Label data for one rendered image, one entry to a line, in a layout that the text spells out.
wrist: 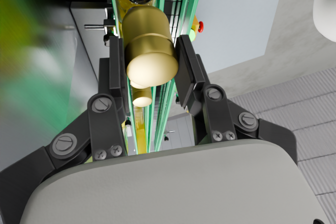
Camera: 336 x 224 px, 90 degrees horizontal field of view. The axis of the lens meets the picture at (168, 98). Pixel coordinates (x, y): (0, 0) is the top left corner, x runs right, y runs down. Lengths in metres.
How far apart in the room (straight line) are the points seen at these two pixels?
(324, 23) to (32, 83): 0.54
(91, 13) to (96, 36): 0.07
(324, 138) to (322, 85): 0.95
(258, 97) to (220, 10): 2.81
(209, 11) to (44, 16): 0.76
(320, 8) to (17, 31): 0.54
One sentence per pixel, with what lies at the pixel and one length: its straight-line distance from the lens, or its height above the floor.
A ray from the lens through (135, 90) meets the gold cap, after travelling 0.29.
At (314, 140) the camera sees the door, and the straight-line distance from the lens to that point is 3.55.
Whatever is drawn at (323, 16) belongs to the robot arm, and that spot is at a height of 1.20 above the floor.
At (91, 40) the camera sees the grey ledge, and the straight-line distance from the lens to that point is 0.57.
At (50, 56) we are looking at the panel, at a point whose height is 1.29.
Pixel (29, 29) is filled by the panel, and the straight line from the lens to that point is 0.25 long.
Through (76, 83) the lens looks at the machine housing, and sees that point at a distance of 0.47.
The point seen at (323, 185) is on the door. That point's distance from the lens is 3.45.
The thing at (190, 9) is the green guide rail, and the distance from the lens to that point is 0.44.
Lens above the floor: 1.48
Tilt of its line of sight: 30 degrees down
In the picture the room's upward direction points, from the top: 168 degrees clockwise
